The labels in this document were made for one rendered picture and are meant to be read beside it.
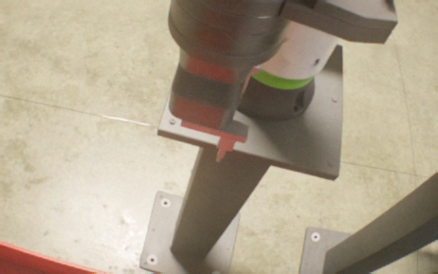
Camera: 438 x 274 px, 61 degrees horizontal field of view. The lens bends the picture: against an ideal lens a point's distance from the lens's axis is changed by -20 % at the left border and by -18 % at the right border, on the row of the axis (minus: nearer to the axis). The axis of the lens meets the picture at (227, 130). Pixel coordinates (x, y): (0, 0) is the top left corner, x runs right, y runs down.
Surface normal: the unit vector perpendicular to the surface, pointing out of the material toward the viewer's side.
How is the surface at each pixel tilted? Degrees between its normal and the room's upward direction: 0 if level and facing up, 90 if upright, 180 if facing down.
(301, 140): 0
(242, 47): 90
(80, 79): 0
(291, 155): 0
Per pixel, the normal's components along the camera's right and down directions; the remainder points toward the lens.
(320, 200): 0.20, -0.49
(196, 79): -0.11, 0.62
